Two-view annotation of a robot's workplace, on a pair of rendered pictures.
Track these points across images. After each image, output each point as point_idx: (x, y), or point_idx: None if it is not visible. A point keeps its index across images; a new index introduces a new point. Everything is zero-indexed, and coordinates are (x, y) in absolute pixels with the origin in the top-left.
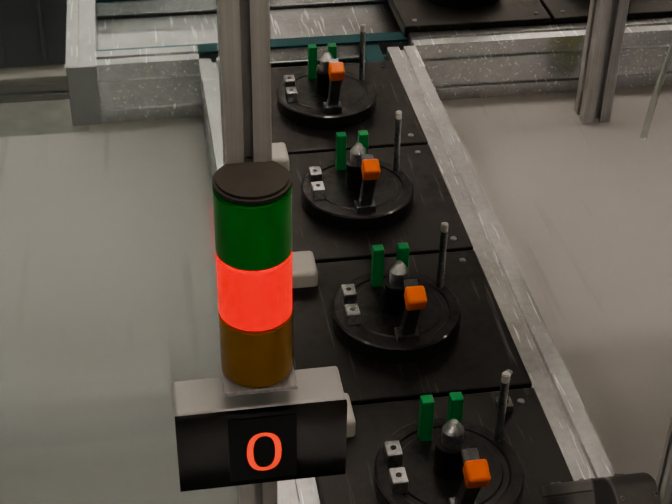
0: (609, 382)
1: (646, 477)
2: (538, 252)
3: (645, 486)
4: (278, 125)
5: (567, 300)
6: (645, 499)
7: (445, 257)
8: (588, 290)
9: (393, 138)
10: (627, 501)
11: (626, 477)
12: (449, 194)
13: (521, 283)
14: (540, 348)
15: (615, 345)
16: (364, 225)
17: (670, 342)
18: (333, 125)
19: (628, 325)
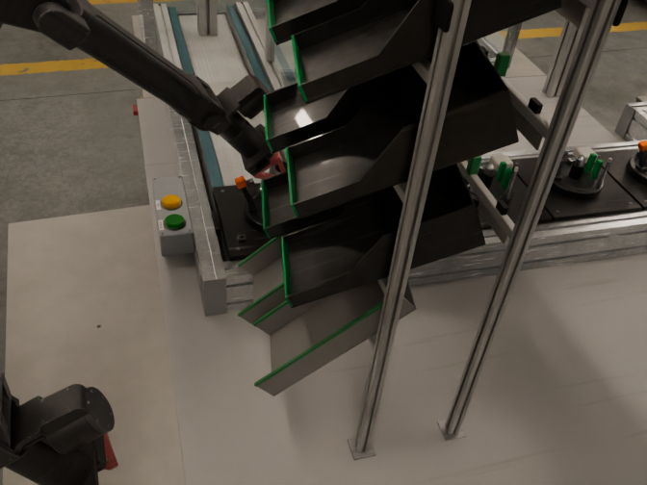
0: (515, 301)
1: (256, 86)
2: (615, 284)
3: (252, 86)
4: (620, 159)
5: (577, 292)
6: (248, 87)
7: (511, 184)
8: (591, 301)
9: (637, 195)
10: (245, 81)
11: (253, 80)
12: (597, 212)
13: (536, 235)
14: (488, 238)
15: (548, 307)
16: None
17: (562, 331)
18: (632, 174)
19: (568, 315)
